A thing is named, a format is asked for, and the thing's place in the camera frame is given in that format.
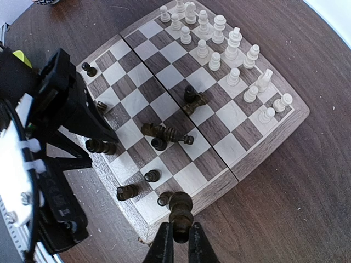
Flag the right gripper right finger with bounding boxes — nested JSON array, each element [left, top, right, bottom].
[[188, 222, 219, 263]]

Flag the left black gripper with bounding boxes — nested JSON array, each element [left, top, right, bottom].
[[35, 48, 119, 170]]

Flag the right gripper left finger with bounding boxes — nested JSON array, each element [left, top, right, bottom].
[[143, 222, 174, 263]]

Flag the dark queen piece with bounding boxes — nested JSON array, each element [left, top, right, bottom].
[[85, 139, 117, 155]]

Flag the dark king piece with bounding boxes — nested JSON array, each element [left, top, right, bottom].
[[168, 191, 194, 244]]

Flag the dark pawn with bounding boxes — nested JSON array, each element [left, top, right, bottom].
[[157, 191, 172, 207], [144, 169, 161, 182], [151, 138, 168, 151]]

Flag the dark knight piece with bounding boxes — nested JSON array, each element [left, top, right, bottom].
[[116, 184, 139, 201]]

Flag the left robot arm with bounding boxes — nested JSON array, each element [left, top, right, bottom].
[[1, 48, 119, 169]]

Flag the pile of dark chess pieces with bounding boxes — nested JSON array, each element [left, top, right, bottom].
[[183, 85, 209, 116]]

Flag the wooden chess board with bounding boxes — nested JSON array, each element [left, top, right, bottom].
[[81, 1, 310, 243]]

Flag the row of white chess pieces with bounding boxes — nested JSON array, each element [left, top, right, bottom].
[[151, 1, 294, 134]]

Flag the green plastic bowl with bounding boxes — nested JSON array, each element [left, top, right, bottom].
[[13, 50, 32, 68]]

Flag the dark knight lying down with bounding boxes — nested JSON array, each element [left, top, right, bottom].
[[141, 123, 194, 145]]

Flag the white pawn piece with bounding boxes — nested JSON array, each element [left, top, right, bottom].
[[227, 68, 240, 86]]

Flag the white bishop piece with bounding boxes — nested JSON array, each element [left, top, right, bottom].
[[243, 44, 260, 69]]

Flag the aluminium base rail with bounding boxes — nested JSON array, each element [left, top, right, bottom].
[[0, 23, 36, 263]]

